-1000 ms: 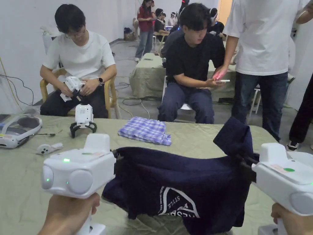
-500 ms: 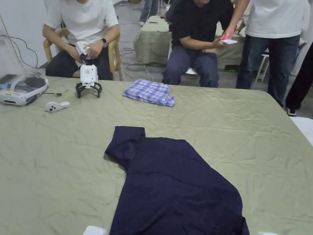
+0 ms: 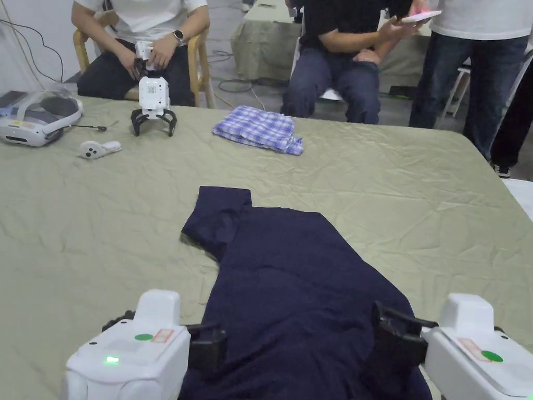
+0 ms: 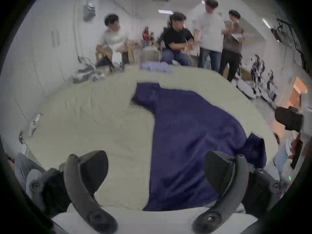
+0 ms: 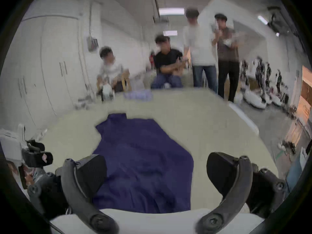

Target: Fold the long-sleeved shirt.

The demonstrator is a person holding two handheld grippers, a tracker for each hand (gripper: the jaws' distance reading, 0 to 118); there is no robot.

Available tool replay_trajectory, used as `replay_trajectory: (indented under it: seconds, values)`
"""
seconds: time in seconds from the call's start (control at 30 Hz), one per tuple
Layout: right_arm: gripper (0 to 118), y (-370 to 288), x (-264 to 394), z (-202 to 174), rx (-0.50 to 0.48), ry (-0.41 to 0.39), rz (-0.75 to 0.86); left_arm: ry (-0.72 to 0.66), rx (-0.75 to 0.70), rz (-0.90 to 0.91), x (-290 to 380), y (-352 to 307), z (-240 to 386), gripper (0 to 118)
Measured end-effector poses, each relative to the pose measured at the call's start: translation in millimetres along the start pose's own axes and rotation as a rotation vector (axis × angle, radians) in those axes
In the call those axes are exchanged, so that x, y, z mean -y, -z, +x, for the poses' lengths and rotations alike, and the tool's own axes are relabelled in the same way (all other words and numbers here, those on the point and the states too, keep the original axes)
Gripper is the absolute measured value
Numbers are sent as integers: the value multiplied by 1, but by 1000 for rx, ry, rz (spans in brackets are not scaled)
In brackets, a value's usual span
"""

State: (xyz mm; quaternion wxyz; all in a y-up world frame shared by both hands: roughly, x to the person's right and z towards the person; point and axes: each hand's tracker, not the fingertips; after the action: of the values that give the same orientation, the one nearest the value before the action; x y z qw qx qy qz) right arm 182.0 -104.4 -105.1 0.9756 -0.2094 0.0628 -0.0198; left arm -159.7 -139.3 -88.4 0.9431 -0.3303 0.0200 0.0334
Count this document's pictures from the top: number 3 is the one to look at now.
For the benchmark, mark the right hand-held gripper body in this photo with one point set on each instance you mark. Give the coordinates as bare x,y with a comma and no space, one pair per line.
479,366

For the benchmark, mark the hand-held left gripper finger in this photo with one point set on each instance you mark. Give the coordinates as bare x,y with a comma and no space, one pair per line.
118,321
208,348

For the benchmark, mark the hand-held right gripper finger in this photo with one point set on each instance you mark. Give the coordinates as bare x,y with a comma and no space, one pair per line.
402,339

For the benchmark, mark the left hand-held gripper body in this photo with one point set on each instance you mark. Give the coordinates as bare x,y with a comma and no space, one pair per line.
125,366

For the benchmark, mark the dark blue shirt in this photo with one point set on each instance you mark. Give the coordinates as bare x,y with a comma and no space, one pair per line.
291,291

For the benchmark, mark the bed with pale green sheet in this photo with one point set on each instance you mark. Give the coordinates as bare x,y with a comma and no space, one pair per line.
374,187

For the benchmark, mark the white hand controller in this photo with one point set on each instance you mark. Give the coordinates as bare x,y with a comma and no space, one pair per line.
93,149

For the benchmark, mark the white and grey headset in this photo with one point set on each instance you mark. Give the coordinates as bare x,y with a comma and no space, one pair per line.
29,121

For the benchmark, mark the blue checked folded cloth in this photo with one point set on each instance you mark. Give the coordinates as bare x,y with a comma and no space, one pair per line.
258,127

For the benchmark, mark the spare white hand-held gripper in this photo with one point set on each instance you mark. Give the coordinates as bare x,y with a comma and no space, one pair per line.
143,52
153,96

